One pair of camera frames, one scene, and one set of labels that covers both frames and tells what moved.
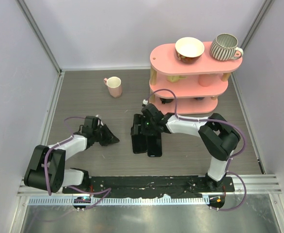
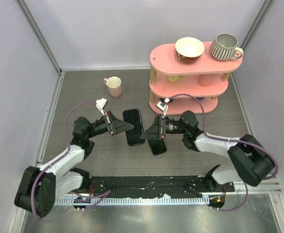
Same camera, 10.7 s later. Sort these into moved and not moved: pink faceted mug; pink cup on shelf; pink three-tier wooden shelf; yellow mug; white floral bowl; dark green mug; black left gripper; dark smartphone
Moved: black left gripper; dark smartphone
Not moved: yellow mug; dark green mug; white floral bowl; pink cup on shelf; pink faceted mug; pink three-tier wooden shelf
